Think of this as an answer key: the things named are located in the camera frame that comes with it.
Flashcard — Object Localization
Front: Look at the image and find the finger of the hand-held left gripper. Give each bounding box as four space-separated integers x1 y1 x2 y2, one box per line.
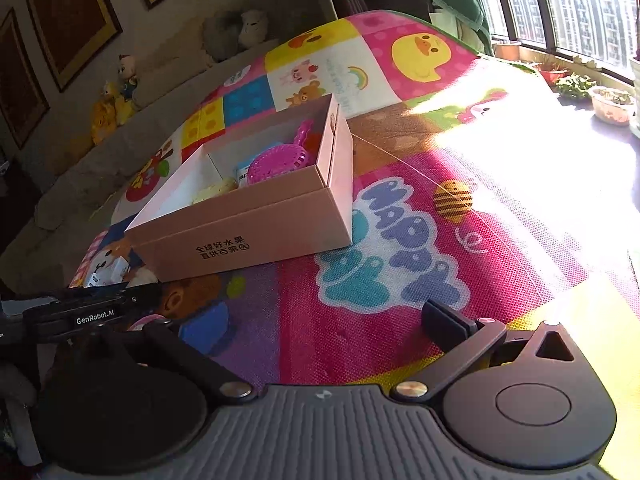
127 282 164 312

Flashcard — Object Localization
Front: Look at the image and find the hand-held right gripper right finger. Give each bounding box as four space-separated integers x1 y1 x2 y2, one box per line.
391 300 591 403

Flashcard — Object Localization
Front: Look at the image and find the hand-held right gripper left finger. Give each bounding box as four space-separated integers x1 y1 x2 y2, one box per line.
75 305 255 407

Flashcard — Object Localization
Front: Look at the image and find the round pink toy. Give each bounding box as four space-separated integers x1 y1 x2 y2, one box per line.
125 314 168 333

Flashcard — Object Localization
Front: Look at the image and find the pink cardboard box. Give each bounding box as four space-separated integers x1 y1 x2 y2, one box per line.
125 92 355 283

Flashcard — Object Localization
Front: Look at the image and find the blue and white packet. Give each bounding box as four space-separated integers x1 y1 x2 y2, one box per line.
192 160 258 206

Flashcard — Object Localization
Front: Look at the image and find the pink plastic basket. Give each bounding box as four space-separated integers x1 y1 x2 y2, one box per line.
248 120 317 186

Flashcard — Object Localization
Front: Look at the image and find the colourful printed play mat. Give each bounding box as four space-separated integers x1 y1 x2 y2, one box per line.
70 10 640 480

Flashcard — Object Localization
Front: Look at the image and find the beige covered sofa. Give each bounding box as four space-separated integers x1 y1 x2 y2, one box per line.
0 25 281 261

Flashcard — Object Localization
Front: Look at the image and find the yellow duck plush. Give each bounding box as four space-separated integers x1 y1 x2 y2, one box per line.
90 82 133 146

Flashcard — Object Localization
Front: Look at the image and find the big-headed doll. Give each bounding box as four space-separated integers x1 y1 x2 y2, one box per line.
117 54 141 111

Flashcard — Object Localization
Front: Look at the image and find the green potted plant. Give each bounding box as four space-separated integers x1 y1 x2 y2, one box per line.
555 74 597 102

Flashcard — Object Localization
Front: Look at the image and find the red plant pot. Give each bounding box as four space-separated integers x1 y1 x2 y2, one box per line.
532 57 571 86

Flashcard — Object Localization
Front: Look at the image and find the grey neck pillow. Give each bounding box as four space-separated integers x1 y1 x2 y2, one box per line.
202 10 246 63

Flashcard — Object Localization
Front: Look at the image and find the white bowl planter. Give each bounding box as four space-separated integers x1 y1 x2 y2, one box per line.
589 86 636 126

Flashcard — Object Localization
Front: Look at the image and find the white plush toy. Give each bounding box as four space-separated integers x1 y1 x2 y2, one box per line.
237 9 271 51

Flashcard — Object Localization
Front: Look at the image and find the tall white pot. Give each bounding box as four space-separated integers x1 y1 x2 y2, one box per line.
629 55 640 138

